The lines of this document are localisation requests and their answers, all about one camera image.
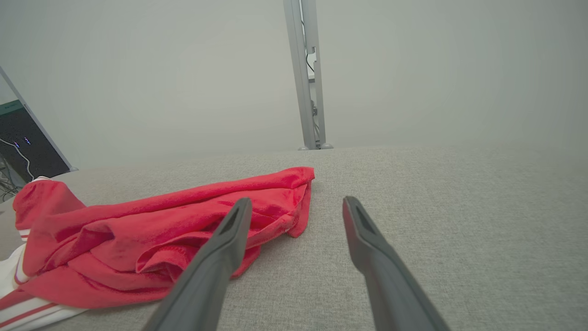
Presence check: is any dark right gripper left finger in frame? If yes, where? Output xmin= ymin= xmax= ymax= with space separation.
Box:
xmin=142 ymin=198 xmax=253 ymax=331

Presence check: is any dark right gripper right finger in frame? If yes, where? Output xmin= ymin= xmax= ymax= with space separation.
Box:
xmin=342 ymin=196 xmax=451 ymax=331

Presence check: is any red shirt with striped trim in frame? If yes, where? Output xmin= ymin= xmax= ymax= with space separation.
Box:
xmin=0 ymin=166 xmax=316 ymax=331

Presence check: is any dark equipment panel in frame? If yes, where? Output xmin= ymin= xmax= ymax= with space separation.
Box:
xmin=0 ymin=100 xmax=69 ymax=200

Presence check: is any grey metal partition post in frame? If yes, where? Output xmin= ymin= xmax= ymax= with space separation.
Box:
xmin=283 ymin=0 xmax=328 ymax=150

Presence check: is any grey slanted partition frame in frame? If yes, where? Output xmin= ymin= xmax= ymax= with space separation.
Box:
xmin=0 ymin=67 xmax=79 ymax=171

